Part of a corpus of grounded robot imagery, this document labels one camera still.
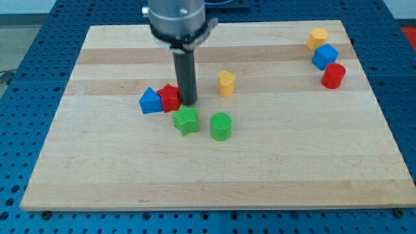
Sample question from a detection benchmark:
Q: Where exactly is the blue triangle block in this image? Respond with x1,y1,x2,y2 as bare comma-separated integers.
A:
138,87,163,114

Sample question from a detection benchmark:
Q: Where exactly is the blue cube block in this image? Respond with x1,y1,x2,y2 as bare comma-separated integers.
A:
311,44,339,70

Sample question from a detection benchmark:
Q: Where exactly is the green circle block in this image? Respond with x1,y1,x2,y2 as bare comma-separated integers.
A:
210,112,232,141

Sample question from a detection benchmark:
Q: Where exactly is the yellow hexagon block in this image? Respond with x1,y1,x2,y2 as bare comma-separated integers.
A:
306,28,329,51

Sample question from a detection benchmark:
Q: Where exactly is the red star block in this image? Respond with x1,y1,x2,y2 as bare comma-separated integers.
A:
157,84,181,112

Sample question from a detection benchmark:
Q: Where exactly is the green star block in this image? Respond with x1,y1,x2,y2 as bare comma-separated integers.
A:
172,105,199,136

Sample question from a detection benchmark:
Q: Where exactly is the yellow heart block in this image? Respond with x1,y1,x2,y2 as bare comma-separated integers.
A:
217,71,236,98

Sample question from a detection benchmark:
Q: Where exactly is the blue perforated table frame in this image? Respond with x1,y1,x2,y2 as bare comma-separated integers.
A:
1,0,415,233

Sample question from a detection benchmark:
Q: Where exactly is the red cylinder block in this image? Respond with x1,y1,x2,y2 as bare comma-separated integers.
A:
321,63,346,89

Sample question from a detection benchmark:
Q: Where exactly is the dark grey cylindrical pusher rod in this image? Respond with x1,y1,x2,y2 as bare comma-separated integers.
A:
173,51,198,105

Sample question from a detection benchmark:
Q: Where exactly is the wooden board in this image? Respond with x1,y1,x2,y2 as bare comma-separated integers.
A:
21,20,415,211

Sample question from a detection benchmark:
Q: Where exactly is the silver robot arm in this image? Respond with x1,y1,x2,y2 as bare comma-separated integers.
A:
142,0,218,105

